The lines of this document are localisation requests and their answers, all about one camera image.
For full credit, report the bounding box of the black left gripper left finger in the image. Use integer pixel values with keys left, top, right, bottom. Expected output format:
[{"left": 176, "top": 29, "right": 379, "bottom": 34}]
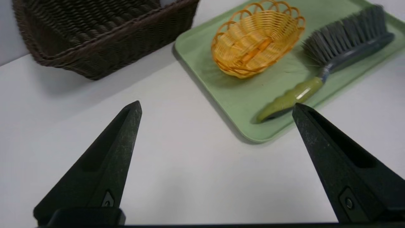
[{"left": 33, "top": 101, "right": 143, "bottom": 226}]

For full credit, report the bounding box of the grey brush with green handle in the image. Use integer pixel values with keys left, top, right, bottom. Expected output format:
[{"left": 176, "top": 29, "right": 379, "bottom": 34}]
[{"left": 256, "top": 5, "right": 395, "bottom": 124}]

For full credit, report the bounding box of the dark brown wicker basket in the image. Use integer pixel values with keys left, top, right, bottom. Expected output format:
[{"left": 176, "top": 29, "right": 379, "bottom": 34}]
[{"left": 12, "top": 0, "right": 200, "bottom": 81}]

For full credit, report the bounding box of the small yellow wicker basket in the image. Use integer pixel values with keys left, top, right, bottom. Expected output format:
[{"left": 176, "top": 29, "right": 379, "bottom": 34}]
[{"left": 211, "top": 0, "right": 306, "bottom": 79}]

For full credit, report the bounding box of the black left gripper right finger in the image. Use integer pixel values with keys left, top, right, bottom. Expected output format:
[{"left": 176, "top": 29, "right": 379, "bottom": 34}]
[{"left": 292, "top": 103, "right": 405, "bottom": 224}]

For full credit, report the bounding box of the light green plastic tray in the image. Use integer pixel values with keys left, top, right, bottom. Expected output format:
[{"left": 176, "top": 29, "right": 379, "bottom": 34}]
[{"left": 174, "top": 0, "right": 405, "bottom": 145}]

